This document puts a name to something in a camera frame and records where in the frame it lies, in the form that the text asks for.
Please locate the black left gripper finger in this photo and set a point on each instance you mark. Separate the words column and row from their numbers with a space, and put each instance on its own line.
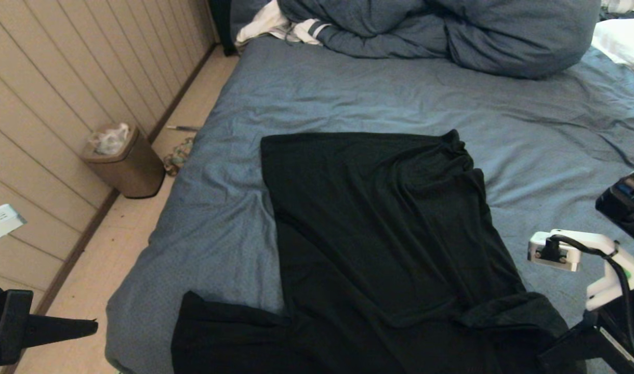
column 54, row 335
column 57, row 323

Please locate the thin stick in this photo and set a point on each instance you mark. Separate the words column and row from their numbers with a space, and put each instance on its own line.
column 184, row 128

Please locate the white striped garment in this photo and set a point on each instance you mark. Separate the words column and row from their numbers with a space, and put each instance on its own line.
column 265, row 26

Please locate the crumpled plastic bin bag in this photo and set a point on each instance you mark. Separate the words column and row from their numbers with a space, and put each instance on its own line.
column 109, row 140

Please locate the dark bedside furniture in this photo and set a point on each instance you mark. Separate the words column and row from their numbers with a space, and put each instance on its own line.
column 223, row 26

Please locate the white pillow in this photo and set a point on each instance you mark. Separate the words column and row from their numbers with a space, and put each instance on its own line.
column 626, row 41

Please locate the white left wrist camera on bracket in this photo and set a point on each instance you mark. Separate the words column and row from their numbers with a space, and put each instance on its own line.
column 0, row 223

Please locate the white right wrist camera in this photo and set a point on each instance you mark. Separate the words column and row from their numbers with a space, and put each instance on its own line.
column 577, row 249

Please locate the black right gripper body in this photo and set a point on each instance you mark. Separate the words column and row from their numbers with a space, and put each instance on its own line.
column 613, row 343

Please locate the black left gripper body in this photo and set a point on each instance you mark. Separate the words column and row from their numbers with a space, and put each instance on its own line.
column 8, row 327

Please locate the brown trash bin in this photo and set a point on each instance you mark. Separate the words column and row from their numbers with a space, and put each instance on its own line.
column 135, row 171

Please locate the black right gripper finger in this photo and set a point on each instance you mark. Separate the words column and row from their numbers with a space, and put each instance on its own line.
column 569, row 359
column 561, row 345

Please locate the blue crumpled duvet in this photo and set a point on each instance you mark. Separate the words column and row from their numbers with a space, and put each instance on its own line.
column 478, row 36

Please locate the patterned crumpled cloth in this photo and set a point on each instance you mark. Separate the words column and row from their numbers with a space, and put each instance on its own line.
column 177, row 156

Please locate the black moon print t-shirt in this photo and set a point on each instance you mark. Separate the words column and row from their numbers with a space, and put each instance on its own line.
column 374, row 234

